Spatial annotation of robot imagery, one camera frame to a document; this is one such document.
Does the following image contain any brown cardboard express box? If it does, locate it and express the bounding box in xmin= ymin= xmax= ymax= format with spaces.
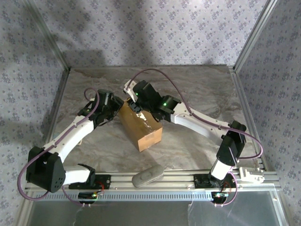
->
xmin=117 ymin=97 xmax=163 ymax=153

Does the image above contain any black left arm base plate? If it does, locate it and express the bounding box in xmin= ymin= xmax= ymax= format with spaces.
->
xmin=68 ymin=174 xmax=111 ymax=190

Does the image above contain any small black controller board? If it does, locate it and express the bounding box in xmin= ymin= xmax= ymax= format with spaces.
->
xmin=211 ymin=191 xmax=229 ymax=203
xmin=78 ymin=192 xmax=105 ymax=204

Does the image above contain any long purple left arm cable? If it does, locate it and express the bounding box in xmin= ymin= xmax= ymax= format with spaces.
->
xmin=18 ymin=88 xmax=101 ymax=201

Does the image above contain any long purple arm cable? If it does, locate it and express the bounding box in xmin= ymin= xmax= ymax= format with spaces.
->
xmin=127 ymin=68 xmax=263 ymax=161
xmin=18 ymin=88 xmax=101 ymax=201

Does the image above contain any long purple right arm cable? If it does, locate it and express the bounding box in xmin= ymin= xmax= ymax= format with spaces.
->
xmin=127 ymin=68 xmax=263 ymax=161

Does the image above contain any aluminium mounting rail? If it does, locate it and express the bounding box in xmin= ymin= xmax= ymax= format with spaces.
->
xmin=25 ymin=170 xmax=282 ymax=192

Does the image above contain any grey slotted cable duct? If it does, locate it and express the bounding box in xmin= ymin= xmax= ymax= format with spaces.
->
xmin=35 ymin=191 xmax=215 ymax=202

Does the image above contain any short purple cable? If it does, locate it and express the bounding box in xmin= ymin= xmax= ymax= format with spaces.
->
xmin=62 ymin=185 xmax=82 ymax=208
xmin=214 ymin=173 xmax=239 ymax=208

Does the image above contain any grey metal panel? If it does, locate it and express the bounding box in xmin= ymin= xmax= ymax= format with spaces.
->
xmin=23 ymin=200 xmax=283 ymax=226

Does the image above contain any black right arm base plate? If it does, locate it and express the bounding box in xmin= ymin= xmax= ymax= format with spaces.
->
xmin=194 ymin=173 xmax=237 ymax=189

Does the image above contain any aluminium side rail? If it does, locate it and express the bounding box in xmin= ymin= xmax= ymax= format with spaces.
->
xmin=25 ymin=68 xmax=72 ymax=177
xmin=229 ymin=67 xmax=280 ymax=184

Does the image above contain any grey oval pad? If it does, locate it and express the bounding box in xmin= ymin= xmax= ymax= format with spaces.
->
xmin=131 ymin=165 xmax=165 ymax=188

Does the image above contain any white plastic bracket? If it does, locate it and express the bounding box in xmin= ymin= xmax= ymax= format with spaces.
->
xmin=238 ymin=166 xmax=265 ymax=183

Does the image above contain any aluminium frame post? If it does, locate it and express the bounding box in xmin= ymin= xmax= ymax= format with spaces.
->
xmin=233 ymin=0 xmax=279 ymax=73
xmin=23 ymin=0 xmax=72 ymax=73

